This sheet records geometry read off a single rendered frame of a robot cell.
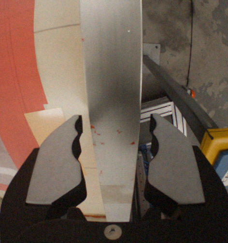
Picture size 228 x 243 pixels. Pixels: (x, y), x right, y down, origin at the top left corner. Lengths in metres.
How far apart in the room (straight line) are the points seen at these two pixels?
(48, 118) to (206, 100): 1.33
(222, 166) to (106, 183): 0.16
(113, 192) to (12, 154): 0.15
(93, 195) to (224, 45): 1.33
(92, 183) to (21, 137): 0.12
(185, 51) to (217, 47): 0.30
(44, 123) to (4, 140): 0.08
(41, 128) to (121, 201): 0.13
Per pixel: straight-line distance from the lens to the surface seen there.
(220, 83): 1.44
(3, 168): 0.30
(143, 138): 1.14
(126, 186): 0.18
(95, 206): 0.30
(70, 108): 0.16
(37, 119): 0.18
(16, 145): 0.23
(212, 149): 0.23
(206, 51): 1.28
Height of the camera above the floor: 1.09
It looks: 58 degrees down
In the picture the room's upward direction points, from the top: 178 degrees counter-clockwise
